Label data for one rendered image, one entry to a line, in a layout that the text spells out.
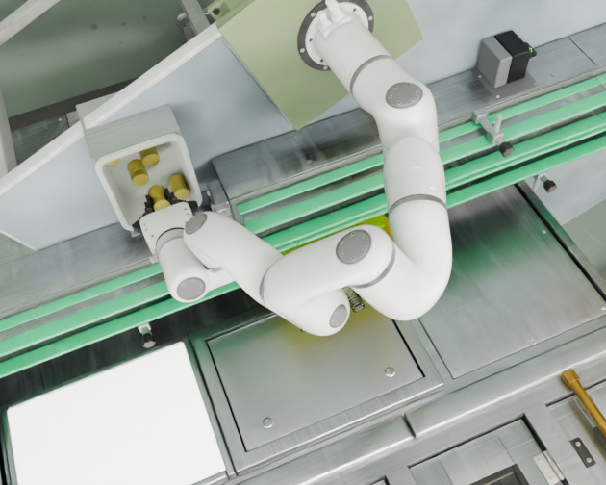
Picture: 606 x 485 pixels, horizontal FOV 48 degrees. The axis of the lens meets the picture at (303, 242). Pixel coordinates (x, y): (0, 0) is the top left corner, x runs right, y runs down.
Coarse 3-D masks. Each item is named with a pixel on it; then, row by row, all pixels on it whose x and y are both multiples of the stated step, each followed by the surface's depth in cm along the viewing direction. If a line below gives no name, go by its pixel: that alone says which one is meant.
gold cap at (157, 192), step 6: (156, 186) 138; (162, 186) 139; (150, 192) 138; (156, 192) 137; (162, 192) 137; (150, 198) 138; (156, 198) 136; (162, 198) 136; (156, 204) 136; (162, 204) 137; (168, 204) 138; (156, 210) 138
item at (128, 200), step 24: (144, 144) 125; (168, 144) 137; (96, 168) 125; (120, 168) 137; (168, 168) 142; (192, 168) 135; (120, 192) 142; (144, 192) 145; (192, 192) 144; (120, 216) 137
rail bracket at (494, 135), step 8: (472, 112) 149; (480, 112) 148; (472, 120) 150; (480, 120) 148; (496, 120) 142; (488, 128) 146; (496, 128) 143; (488, 136) 146; (496, 136) 144; (504, 144) 142; (504, 152) 142; (512, 152) 143
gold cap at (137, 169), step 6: (132, 162) 136; (138, 162) 136; (132, 168) 135; (138, 168) 135; (144, 168) 136; (132, 174) 135; (138, 174) 134; (144, 174) 135; (132, 180) 135; (138, 180) 135; (144, 180) 136
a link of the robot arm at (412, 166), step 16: (400, 144) 102; (416, 144) 101; (384, 160) 116; (400, 160) 100; (416, 160) 99; (432, 160) 100; (384, 176) 103; (400, 176) 98; (416, 176) 97; (432, 176) 98; (400, 192) 97; (416, 192) 96; (432, 192) 96
